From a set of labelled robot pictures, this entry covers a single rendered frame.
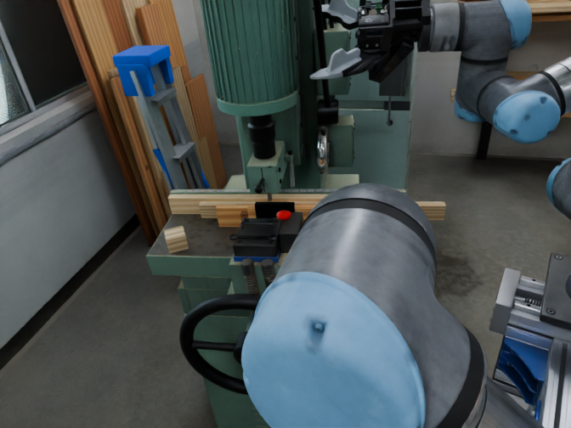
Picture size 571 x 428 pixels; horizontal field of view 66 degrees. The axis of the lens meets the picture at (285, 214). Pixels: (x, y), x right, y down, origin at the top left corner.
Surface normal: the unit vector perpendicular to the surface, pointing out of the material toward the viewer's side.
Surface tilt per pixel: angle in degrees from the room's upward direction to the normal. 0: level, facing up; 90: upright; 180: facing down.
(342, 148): 90
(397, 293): 38
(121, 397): 0
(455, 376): 48
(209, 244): 0
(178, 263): 90
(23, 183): 90
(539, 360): 0
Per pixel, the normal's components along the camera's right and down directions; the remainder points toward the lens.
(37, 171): 0.96, 0.09
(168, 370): -0.08, -0.83
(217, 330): -0.13, 0.55
